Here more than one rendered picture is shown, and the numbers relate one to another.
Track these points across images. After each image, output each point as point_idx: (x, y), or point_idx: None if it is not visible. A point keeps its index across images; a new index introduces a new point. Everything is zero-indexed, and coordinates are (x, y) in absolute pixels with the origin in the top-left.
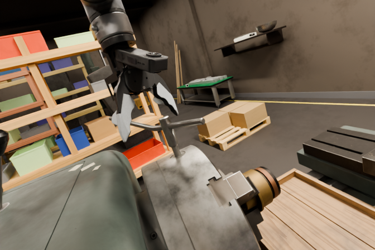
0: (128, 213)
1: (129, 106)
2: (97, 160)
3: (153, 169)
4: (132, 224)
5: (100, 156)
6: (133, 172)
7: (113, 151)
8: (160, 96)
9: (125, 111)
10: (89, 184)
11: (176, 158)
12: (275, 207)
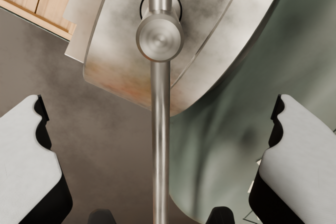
0: None
1: (299, 162)
2: (241, 190)
3: (227, 30)
4: None
5: (224, 202)
6: (169, 150)
7: (191, 204)
8: (54, 154)
9: (316, 148)
10: (317, 113)
11: (174, 6)
12: None
